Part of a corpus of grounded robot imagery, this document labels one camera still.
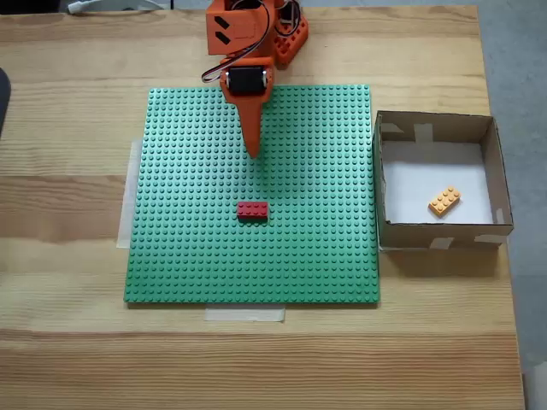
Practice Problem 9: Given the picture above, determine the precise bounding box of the yellow lego brick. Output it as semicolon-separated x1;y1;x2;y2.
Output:
427;185;464;220

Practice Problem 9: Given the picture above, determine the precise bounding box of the red lego brick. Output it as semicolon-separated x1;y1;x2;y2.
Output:
237;201;271;222

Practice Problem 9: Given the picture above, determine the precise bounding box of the green lego baseplate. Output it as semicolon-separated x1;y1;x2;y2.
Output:
122;84;381;307

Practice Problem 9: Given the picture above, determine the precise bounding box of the cardboard box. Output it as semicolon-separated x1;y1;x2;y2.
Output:
372;109;515;253

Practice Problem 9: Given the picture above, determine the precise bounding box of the long masking tape strip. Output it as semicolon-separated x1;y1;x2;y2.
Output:
115;137;145;251

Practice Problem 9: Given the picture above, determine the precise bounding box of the white paper sheet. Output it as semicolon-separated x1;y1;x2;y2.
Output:
381;143;496;226

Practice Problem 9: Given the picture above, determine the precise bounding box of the white plug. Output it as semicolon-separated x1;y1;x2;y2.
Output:
67;0;103;14

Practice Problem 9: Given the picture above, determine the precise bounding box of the short masking tape strip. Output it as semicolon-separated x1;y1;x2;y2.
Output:
203;303;286;324

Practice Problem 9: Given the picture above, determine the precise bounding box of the black rounded object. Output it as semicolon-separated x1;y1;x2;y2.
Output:
0;66;13;138

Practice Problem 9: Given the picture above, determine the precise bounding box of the gripper servo cable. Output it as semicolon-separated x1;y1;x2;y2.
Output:
201;0;275;85

